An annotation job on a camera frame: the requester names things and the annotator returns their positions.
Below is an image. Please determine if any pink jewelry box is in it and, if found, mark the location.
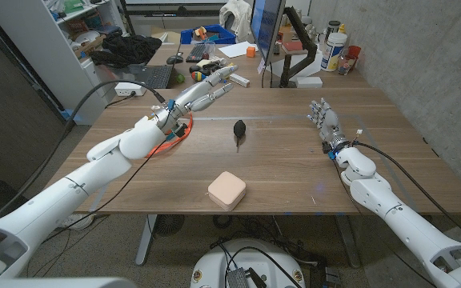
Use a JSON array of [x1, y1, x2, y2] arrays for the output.
[[206, 170, 248, 212]]

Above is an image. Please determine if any black clothing pile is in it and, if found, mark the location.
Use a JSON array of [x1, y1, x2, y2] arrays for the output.
[[89, 33, 164, 70]]

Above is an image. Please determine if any grey table leg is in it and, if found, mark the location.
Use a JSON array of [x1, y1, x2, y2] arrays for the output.
[[134, 214, 159, 266]]

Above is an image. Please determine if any white power adapter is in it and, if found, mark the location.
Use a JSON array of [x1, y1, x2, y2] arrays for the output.
[[114, 81, 148, 98]]

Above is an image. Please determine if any white shelf unit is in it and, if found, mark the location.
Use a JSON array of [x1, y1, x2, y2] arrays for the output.
[[0, 0, 128, 126]]

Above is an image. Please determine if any black air blower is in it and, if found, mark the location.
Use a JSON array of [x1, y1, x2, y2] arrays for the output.
[[232, 118, 247, 154]]

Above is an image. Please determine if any white robot torso base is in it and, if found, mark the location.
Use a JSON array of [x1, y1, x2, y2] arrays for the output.
[[190, 238, 307, 288]]

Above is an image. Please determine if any black laptop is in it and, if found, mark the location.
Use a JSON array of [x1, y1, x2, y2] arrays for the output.
[[127, 63, 174, 90]]

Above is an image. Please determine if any blue plastic bin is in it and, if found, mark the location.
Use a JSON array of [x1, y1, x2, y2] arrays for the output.
[[179, 24, 238, 46]]

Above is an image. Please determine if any round floor fan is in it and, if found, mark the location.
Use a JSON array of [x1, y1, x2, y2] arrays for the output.
[[154, 214, 186, 238]]

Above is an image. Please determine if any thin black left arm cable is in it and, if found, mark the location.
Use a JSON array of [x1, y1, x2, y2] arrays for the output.
[[41, 137, 170, 246]]

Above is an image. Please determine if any small white oblong box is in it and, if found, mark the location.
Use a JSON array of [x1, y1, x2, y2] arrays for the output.
[[229, 72, 251, 88]]

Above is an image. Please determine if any computer monitor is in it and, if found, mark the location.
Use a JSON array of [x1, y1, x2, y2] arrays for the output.
[[250, 0, 287, 66]]

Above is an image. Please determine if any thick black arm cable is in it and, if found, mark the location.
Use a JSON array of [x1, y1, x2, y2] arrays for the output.
[[0, 79, 167, 233]]

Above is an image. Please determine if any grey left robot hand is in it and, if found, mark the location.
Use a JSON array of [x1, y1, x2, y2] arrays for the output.
[[152, 65, 239, 135]]

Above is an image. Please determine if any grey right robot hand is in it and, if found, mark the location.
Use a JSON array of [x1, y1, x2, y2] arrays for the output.
[[306, 98, 352, 155]]

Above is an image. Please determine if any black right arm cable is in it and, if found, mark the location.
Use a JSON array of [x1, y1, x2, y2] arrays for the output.
[[350, 140, 461, 250]]

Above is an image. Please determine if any white paper sheet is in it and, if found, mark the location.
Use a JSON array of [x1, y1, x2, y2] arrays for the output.
[[218, 40, 258, 59]]

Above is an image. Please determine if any flat white box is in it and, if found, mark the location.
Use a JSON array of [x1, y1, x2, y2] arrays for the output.
[[295, 75, 324, 90]]

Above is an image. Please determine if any white cloth bag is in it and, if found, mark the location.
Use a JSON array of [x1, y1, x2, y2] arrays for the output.
[[218, 0, 253, 42]]

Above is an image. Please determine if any red cup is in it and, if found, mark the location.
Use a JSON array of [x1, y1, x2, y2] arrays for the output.
[[346, 44, 363, 62]]

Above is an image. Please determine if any white wipes canister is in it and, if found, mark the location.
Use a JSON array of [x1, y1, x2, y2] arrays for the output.
[[320, 32, 349, 73]]

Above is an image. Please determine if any orange ribbon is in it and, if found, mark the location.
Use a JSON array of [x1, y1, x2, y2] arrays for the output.
[[145, 112, 194, 158]]

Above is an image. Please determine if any black keyboard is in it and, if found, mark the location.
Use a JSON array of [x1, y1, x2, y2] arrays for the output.
[[185, 42, 208, 64]]

